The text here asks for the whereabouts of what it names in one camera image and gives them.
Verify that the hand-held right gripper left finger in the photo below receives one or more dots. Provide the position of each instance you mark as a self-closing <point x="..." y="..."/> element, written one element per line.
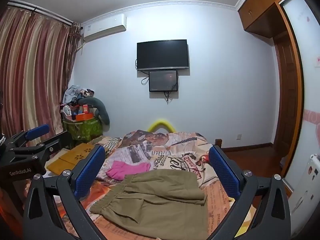
<point x="90" y="170"/>

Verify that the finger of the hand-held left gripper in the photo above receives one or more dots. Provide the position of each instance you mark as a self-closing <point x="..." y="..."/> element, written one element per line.
<point x="37" y="131"/>
<point x="57" y="140"/>

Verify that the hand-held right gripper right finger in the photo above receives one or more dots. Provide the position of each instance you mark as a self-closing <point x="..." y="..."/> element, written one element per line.
<point x="222" y="170"/>

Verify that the khaki pants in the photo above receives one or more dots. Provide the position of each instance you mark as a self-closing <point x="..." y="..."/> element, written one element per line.
<point x="155" y="200"/>

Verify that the yellow mat with flower cutouts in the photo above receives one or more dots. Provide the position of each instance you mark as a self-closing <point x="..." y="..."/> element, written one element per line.
<point x="65" y="160"/>

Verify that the orange box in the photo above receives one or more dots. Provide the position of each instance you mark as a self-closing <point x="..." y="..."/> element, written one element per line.
<point x="83" y="117"/>

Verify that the pink garment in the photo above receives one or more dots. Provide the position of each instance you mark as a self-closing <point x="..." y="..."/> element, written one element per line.
<point x="125" y="170"/>

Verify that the printed blanket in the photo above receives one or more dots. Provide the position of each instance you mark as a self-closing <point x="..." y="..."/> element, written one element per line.
<point x="175" y="155"/>

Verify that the pile of clothes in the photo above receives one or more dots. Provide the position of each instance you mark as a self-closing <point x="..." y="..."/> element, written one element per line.
<point x="72" y="92"/>

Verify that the striped curtain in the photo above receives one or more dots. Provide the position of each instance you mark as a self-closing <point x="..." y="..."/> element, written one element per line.
<point x="30" y="67"/>

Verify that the toast patterned plush blanket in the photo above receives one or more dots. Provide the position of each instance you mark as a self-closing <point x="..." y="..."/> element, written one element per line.
<point x="246" y="230"/>

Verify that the yellow foam arch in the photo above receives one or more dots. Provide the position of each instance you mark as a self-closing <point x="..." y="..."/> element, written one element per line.
<point x="161" y="122"/>

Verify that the wooden door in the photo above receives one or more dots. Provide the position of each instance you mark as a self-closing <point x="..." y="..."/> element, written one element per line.
<point x="287" y="92"/>

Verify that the white air conditioner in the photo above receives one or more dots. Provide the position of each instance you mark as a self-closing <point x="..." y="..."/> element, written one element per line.
<point x="105" y="28"/>

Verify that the white wardrobe door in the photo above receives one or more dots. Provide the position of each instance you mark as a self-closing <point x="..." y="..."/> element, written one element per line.
<point x="307" y="80"/>

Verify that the wooden overhead cabinet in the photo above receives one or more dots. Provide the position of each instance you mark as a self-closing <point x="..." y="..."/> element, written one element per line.
<point x="260" y="10"/>

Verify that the wooden bed post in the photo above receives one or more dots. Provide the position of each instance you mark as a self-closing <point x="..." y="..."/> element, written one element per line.
<point x="218" y="142"/>

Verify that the small black wall monitor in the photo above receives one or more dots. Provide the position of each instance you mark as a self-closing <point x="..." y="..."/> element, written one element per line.
<point x="162" y="81"/>

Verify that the white curtain rail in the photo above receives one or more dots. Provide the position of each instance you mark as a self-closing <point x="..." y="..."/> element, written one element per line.
<point x="37" y="10"/>

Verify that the black wall television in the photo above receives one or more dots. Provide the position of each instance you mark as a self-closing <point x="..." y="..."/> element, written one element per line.
<point x="162" y="55"/>

